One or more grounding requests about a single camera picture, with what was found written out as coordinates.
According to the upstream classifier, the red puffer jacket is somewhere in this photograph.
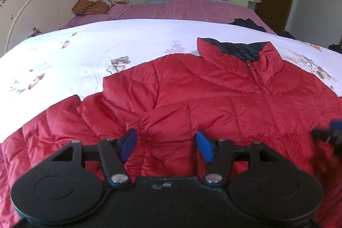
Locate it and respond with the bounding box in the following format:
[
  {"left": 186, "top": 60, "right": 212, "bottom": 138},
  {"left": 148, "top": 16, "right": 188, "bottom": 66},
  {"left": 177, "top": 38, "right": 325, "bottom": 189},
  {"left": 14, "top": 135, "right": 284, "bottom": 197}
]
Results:
[{"left": 0, "top": 38, "right": 342, "bottom": 228}]

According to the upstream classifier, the orange striped pillow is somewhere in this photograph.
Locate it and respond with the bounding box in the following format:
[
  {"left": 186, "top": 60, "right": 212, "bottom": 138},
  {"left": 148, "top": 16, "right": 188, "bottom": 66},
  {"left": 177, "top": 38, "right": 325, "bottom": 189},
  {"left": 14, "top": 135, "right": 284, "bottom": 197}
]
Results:
[{"left": 72, "top": 0, "right": 111, "bottom": 15}]

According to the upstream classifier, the dark cloth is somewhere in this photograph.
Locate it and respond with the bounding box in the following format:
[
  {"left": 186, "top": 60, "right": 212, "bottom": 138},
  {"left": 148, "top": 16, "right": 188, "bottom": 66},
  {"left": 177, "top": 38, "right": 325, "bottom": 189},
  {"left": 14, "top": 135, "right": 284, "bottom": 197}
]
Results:
[{"left": 227, "top": 18, "right": 268, "bottom": 33}]

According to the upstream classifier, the cream wooden headboard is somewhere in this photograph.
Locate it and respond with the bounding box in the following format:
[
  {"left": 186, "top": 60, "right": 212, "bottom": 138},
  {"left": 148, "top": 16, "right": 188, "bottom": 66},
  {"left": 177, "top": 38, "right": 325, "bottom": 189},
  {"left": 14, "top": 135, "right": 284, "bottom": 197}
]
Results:
[{"left": 0, "top": 0, "right": 107, "bottom": 53}]

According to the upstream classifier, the pink checked bed sheet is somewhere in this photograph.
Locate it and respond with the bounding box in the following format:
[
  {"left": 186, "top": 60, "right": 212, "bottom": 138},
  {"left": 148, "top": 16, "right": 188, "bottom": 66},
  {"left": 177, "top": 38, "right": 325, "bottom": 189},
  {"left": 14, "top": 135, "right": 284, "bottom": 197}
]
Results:
[{"left": 59, "top": 0, "right": 278, "bottom": 35}]

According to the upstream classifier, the white floral quilt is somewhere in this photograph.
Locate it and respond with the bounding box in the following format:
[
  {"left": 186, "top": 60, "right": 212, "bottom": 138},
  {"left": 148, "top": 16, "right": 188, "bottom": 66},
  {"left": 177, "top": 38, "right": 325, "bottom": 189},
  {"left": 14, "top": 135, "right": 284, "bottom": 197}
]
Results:
[{"left": 0, "top": 18, "right": 342, "bottom": 143}]

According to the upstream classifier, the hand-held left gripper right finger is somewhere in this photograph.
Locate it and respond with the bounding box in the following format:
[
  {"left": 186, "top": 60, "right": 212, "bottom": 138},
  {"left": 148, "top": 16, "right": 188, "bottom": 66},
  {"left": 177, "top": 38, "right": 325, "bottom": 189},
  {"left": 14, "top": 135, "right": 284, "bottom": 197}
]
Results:
[{"left": 196, "top": 130, "right": 282, "bottom": 188}]

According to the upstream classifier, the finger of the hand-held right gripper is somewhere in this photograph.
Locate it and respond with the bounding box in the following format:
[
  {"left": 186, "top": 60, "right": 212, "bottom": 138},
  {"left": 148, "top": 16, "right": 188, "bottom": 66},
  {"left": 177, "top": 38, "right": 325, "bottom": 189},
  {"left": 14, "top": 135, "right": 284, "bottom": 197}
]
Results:
[{"left": 311, "top": 118, "right": 342, "bottom": 148}]

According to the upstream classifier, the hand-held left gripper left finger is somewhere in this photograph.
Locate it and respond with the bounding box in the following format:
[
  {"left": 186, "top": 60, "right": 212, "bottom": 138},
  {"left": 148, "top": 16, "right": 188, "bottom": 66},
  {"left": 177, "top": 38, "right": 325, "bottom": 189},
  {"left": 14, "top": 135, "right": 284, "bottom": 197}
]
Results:
[{"left": 49, "top": 128, "right": 138, "bottom": 188}]

